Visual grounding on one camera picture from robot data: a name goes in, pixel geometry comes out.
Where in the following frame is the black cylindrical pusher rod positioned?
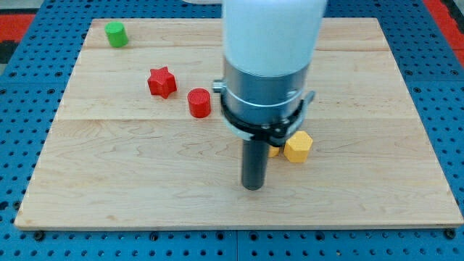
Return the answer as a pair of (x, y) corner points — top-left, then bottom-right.
(241, 140), (270, 191)

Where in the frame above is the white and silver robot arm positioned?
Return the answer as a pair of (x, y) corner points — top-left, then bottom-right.
(215, 0), (327, 146)

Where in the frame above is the light wooden board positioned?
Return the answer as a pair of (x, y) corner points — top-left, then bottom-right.
(15, 18), (463, 231)

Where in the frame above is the small yellow block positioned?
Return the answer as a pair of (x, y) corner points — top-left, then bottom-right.
(268, 146), (281, 158)

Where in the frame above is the red cylinder block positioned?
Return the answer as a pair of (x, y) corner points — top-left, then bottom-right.
(187, 88), (211, 118)

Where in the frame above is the yellow hexagon block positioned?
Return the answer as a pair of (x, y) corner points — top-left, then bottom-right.
(283, 130), (313, 163)

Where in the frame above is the red star block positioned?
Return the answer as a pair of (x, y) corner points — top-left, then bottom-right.
(147, 67), (177, 99)

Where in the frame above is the green cylinder block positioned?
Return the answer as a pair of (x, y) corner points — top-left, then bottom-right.
(104, 21), (128, 48)

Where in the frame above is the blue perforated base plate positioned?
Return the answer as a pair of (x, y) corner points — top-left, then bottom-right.
(1, 0), (463, 260)

